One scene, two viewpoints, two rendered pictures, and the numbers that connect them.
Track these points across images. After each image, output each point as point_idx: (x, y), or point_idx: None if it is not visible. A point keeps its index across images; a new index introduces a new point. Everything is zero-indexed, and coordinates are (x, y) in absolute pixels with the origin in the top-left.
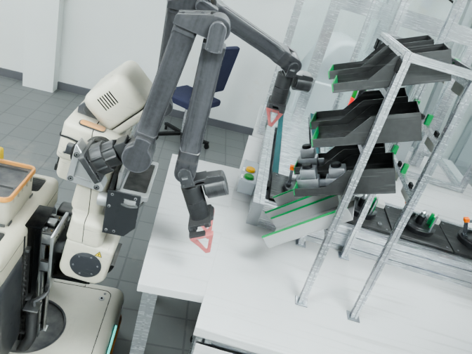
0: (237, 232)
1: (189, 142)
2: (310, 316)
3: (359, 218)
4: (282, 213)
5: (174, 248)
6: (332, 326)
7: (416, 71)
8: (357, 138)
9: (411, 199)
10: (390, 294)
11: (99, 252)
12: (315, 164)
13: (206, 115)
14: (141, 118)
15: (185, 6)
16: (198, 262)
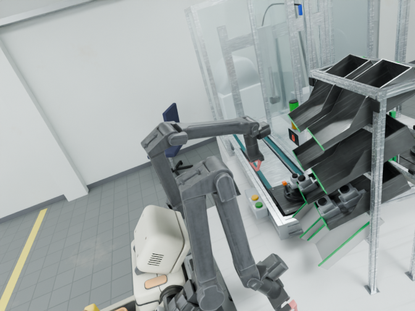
0: (283, 254)
1: (243, 261)
2: (389, 299)
3: None
4: (314, 232)
5: (258, 305)
6: (410, 298)
7: (388, 99)
8: (360, 170)
9: None
10: (413, 232)
11: None
12: (315, 186)
13: (245, 236)
14: (197, 271)
15: (162, 147)
16: (281, 306)
